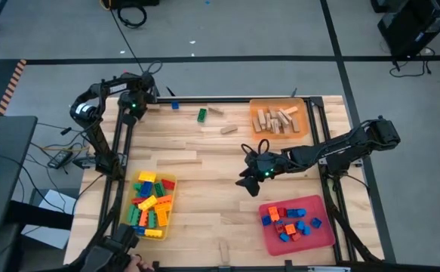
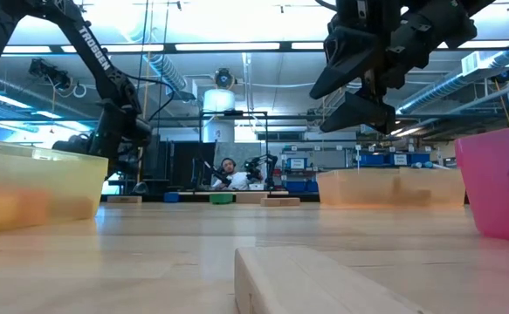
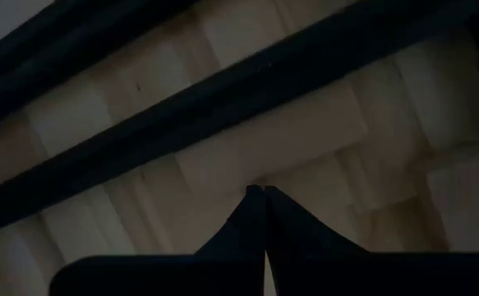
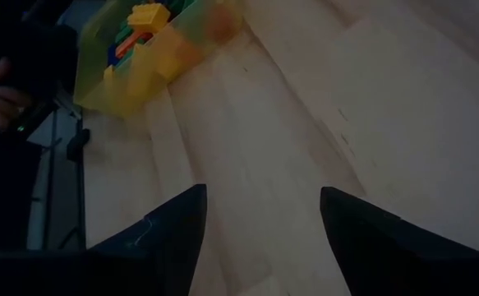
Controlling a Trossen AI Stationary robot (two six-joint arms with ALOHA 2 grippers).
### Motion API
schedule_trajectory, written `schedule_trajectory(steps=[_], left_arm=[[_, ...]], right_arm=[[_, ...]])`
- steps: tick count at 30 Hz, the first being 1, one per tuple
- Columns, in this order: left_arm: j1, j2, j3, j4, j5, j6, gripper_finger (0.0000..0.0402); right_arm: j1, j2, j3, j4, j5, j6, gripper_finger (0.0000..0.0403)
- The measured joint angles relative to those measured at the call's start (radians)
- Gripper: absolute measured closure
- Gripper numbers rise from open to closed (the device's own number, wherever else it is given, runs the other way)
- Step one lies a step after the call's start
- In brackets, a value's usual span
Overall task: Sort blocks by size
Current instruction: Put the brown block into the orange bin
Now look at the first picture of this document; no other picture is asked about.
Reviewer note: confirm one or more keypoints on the blue long brick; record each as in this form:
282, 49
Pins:
146, 189
139, 229

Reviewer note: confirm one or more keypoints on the black equipment case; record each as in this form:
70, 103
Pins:
412, 26

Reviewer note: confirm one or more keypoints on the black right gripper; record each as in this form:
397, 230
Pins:
266, 164

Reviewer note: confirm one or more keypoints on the black jointed device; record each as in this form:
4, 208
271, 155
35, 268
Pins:
106, 249

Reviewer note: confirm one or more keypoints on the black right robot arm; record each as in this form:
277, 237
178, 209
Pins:
336, 151

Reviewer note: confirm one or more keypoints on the yellow translucent bin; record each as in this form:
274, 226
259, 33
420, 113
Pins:
126, 200

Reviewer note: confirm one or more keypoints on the loose toy bricks on table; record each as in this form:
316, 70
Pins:
212, 100

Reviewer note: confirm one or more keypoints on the person's hand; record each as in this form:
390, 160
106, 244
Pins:
133, 264

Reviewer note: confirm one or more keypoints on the black equipment box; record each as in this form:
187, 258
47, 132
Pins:
380, 4
136, 3

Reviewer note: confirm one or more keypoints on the red long brick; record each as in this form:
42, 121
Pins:
137, 200
168, 184

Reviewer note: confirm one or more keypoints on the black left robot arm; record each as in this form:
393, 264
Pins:
100, 147

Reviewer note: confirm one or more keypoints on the blue small brick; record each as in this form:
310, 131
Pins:
301, 212
266, 220
300, 225
284, 237
316, 222
306, 230
175, 105
291, 213

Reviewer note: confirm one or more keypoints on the grey metal bracket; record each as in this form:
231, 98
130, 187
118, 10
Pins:
322, 161

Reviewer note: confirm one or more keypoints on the green long brick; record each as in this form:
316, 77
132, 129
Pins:
137, 186
152, 219
131, 214
202, 115
159, 189
136, 216

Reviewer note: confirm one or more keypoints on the orange translucent bin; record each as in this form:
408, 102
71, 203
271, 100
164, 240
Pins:
302, 132

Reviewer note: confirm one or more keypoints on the yellow-orange long brick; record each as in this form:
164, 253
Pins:
162, 218

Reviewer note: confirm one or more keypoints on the orange long brick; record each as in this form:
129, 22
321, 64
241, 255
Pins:
164, 199
143, 218

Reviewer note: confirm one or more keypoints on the black side desk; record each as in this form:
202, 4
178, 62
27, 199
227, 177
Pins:
0, 170

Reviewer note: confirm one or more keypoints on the dark red small brick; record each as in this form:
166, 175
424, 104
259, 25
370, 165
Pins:
282, 212

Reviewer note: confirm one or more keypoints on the yellow long brick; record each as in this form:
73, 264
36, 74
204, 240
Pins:
147, 176
153, 233
147, 203

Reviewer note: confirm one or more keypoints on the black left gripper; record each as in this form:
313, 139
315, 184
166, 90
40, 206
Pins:
136, 100

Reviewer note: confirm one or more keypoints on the pink translucent bin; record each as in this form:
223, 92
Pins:
317, 242

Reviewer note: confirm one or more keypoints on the wooden block with Jenga print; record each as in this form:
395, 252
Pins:
273, 112

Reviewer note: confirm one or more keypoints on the light orange small brick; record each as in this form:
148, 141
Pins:
163, 207

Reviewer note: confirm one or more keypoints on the black beam with light strips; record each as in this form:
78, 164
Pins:
329, 269

